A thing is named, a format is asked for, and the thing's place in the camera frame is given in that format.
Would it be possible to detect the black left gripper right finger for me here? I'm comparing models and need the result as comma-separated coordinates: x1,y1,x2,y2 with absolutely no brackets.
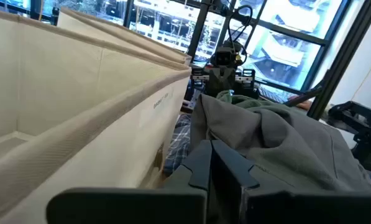
212,139,371,224

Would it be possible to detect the beige fabric basket with label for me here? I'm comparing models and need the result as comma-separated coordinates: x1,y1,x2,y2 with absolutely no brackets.
0,8,193,224

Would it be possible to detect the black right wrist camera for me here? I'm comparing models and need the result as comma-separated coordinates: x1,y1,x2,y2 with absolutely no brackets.
214,46,237,68

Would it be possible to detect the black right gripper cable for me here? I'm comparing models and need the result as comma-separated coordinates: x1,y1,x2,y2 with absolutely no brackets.
227,4,255,65

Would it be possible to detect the blue plaid shirt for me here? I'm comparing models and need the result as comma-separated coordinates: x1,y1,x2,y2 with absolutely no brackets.
163,113,192,175

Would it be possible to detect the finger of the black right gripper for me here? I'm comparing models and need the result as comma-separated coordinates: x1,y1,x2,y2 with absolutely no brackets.
208,68,223,96
221,68,237,95

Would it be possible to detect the green garment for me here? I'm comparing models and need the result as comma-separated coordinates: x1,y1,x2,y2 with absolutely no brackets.
216,90,307,116

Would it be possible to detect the large glass window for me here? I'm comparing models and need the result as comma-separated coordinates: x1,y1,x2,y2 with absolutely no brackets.
0,0,354,103

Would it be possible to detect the grey garment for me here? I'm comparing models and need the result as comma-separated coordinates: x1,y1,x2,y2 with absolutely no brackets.
190,93,371,192

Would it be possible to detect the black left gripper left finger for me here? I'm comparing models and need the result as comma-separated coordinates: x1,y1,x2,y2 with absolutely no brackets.
46,139,213,224

